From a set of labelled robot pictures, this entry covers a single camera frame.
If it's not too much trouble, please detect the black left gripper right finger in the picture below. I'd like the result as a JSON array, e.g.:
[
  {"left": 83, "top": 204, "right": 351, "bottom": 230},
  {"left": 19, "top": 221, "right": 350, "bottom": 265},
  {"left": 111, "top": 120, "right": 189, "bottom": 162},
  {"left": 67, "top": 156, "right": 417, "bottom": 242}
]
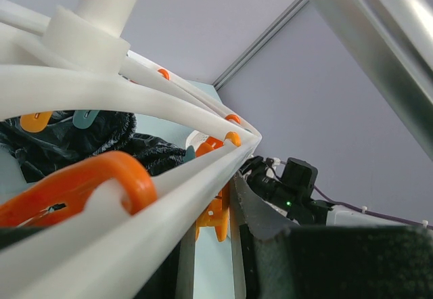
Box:
[{"left": 233, "top": 175, "right": 432, "bottom": 298}]

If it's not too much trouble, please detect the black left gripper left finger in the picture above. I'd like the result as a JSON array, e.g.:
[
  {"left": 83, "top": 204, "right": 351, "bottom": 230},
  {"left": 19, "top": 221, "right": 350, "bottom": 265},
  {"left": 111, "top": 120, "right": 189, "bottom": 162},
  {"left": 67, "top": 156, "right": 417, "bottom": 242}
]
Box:
[{"left": 1, "top": 227, "right": 181, "bottom": 298}]

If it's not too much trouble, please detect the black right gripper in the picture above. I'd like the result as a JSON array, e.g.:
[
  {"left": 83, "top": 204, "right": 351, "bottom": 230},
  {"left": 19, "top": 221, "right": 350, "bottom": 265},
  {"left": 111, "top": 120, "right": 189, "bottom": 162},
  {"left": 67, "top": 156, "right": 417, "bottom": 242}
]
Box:
[{"left": 240, "top": 156, "right": 291, "bottom": 214}]

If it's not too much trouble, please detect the orange clothes peg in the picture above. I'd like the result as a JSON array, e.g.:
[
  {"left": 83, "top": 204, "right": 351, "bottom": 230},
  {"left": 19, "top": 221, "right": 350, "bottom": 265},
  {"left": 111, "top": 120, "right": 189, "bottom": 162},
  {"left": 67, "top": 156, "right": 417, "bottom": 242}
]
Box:
[{"left": 1, "top": 151, "right": 158, "bottom": 227}]

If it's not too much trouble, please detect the dark patterned sock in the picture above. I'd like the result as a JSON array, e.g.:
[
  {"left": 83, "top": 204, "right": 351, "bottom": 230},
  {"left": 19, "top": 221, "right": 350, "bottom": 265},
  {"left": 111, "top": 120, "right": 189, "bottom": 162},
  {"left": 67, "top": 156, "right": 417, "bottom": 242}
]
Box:
[{"left": 1, "top": 111, "right": 186, "bottom": 183}]

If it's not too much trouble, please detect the white oval clip hanger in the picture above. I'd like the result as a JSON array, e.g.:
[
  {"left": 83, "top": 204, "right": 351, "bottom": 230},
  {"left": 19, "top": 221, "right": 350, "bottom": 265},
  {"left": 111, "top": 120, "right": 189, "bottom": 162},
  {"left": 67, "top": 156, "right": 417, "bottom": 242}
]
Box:
[{"left": 1, "top": 0, "right": 261, "bottom": 298}]

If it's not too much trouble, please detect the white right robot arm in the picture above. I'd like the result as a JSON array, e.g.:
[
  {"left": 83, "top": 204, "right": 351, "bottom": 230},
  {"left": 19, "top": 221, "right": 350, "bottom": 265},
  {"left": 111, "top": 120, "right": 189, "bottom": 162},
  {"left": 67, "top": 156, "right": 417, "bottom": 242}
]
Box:
[{"left": 240, "top": 156, "right": 432, "bottom": 231}]

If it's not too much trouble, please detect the grey white hanger stand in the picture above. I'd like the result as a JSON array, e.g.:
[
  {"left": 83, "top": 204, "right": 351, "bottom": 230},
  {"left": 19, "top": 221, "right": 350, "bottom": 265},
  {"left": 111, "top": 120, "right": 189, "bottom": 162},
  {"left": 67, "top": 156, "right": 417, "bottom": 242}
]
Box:
[{"left": 310, "top": 0, "right": 432, "bottom": 157}]

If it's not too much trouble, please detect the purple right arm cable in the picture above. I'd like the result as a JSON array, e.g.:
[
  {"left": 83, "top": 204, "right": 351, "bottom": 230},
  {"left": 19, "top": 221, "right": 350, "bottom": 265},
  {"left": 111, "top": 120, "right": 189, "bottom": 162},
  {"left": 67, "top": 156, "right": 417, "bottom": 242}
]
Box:
[{"left": 313, "top": 183, "right": 433, "bottom": 231}]

